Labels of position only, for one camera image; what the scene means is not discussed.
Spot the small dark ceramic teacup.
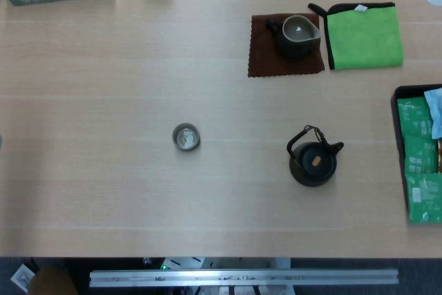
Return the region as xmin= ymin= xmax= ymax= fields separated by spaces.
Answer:
xmin=172 ymin=122 xmax=202 ymax=152

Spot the black teapot with handle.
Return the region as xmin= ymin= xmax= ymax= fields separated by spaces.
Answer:
xmin=286 ymin=124 xmax=345 ymax=187

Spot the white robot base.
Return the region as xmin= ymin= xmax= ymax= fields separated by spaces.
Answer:
xmin=143 ymin=256 xmax=293 ymax=270

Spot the brown tea cloth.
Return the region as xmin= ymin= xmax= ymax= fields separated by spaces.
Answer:
xmin=247 ymin=12 xmax=326 ymax=78

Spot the dark ceramic pitcher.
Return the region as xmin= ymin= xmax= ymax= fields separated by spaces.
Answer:
xmin=265 ymin=15 xmax=322 ymax=61

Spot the green microfiber cloth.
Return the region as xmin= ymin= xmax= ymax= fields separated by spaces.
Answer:
xmin=307 ymin=1 xmax=405 ymax=70

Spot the black plastic tray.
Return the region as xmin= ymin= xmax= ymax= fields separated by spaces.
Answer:
xmin=390 ymin=84 xmax=442 ymax=222

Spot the green tea packet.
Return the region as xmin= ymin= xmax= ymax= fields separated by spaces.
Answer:
xmin=403 ymin=134 xmax=439 ymax=175
xmin=396 ymin=97 xmax=435 ymax=141
xmin=404 ymin=171 xmax=442 ymax=225

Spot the blue wet wipes pack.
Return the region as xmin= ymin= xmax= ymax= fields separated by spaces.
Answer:
xmin=423 ymin=88 xmax=442 ymax=140

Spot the brown round stool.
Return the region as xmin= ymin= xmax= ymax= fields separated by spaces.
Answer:
xmin=28 ymin=266 xmax=79 ymax=295

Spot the white floor socket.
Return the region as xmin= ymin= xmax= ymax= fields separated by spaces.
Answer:
xmin=10 ymin=263 xmax=36 ymax=292

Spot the aluminium profile rail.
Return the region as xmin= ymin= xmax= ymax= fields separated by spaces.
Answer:
xmin=88 ymin=267 xmax=400 ymax=288

